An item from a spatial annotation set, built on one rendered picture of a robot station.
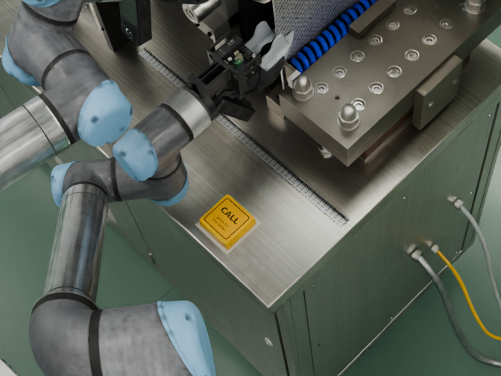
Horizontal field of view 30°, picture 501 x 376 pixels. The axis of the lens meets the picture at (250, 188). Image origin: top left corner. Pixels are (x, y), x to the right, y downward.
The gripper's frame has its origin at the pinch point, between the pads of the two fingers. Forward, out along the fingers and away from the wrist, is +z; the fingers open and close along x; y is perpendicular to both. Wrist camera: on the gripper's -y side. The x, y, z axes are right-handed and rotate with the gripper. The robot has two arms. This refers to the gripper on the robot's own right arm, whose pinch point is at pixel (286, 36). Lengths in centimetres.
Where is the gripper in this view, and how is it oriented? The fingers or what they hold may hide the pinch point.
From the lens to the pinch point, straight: 158.4
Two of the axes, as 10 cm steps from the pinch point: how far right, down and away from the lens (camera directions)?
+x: -6.9, -6.0, 3.9
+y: -1.0, -4.6, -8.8
